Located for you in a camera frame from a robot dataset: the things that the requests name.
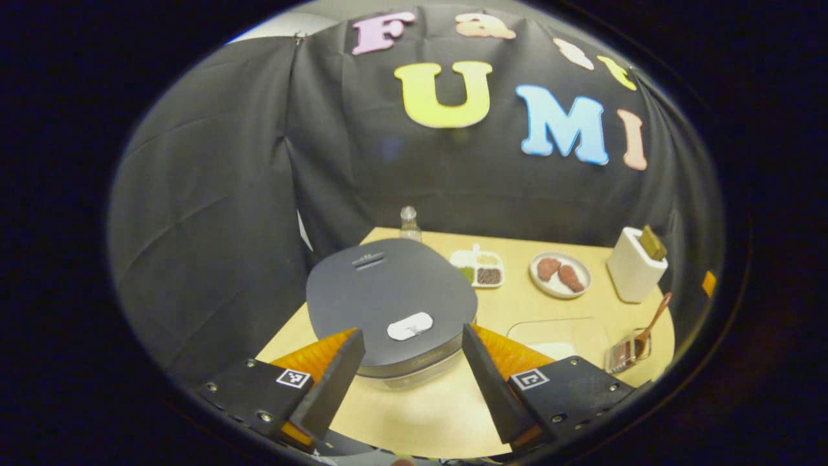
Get grey rice cooker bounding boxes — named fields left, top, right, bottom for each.
left=305, top=238, right=479, bottom=391

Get brown wooden spoon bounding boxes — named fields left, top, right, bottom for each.
left=621, top=293, right=673, bottom=363

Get brown toast slice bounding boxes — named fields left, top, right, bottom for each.
left=640, top=225, right=668, bottom=261

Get white divided bean dish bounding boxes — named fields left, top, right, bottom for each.
left=449, top=244, right=505, bottom=289

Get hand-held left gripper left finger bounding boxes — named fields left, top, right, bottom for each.
left=197, top=328, right=366, bottom=452

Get white round plate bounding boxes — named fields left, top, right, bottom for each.
left=529, top=251, right=592, bottom=299

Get white toaster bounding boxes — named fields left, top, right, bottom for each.
left=607, top=227, right=669, bottom=304

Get black backdrop cloth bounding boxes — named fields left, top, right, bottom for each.
left=107, top=3, right=725, bottom=389

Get small glass bottle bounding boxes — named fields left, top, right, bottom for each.
left=399, top=206, right=422, bottom=243

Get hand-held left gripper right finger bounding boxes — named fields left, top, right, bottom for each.
left=461, top=324, right=638, bottom=454

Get ribbed glass chopstick holder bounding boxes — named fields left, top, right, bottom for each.
left=605, top=328, right=652, bottom=374

